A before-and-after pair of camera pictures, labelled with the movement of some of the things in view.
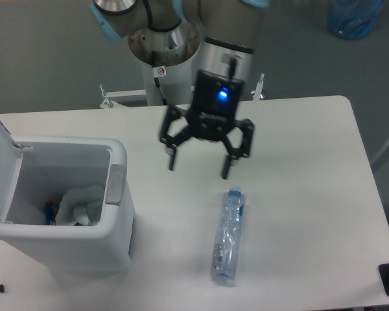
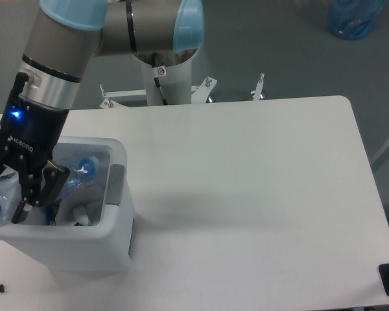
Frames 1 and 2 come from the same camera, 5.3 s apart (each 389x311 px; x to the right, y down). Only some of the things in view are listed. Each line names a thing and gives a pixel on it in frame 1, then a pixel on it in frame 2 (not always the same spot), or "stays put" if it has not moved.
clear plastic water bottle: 228,238 → 4,194
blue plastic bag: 353,19 stays put
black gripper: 216,100 → 30,133
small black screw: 0,288 stays put
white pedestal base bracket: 108,102 stays put
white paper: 81,205 stays put
